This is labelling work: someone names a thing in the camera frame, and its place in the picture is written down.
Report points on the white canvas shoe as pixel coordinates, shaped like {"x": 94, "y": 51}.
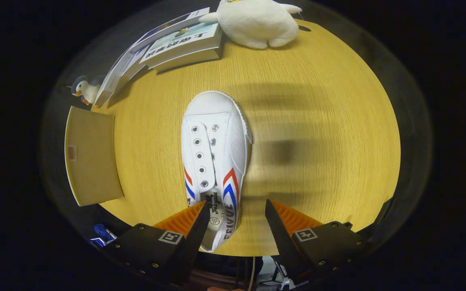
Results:
{"x": 217, "y": 121}

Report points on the blue night photo book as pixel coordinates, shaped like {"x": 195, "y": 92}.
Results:
{"x": 164, "y": 28}

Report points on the blue cloth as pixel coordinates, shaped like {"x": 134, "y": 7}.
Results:
{"x": 102, "y": 233}

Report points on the pale lake cover book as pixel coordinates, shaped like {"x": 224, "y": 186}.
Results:
{"x": 184, "y": 46}

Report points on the white portrait cover book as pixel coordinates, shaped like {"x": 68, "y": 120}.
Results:
{"x": 113, "y": 79}

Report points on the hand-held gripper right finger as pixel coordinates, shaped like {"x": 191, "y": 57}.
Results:
{"x": 283, "y": 242}

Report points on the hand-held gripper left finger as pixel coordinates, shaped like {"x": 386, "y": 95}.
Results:
{"x": 194, "y": 242}

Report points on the beige fabric storage box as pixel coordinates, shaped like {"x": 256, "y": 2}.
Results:
{"x": 93, "y": 161}

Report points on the white duck plush toy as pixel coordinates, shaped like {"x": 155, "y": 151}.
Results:
{"x": 257, "y": 24}

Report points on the grey penguin plush toy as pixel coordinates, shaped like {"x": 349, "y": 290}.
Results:
{"x": 87, "y": 91}

